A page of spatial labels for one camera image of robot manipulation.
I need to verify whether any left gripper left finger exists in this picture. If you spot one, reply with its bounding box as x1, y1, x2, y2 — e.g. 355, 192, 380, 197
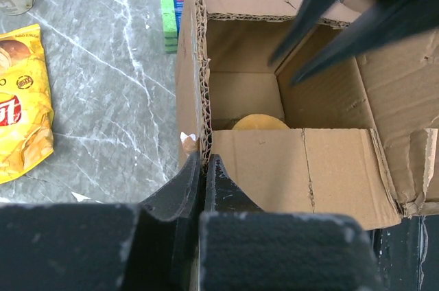
137, 152, 201, 290

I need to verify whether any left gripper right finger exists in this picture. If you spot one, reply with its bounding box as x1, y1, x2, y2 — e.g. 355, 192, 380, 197
204, 154, 263, 214

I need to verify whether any round yellow sponge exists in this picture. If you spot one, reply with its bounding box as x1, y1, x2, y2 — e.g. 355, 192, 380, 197
232, 114, 289, 130

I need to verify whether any brown cardboard express box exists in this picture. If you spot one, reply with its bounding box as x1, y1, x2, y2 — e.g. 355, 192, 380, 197
175, 0, 438, 230

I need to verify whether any green blue sponge pack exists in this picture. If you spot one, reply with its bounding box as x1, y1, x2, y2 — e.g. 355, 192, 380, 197
161, 0, 185, 54

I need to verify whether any yellow Lays chips bag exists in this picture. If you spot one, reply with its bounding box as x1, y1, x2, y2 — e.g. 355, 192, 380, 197
1, 24, 54, 184

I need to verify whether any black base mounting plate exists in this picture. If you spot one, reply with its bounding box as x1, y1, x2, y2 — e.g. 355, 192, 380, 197
370, 216, 439, 291

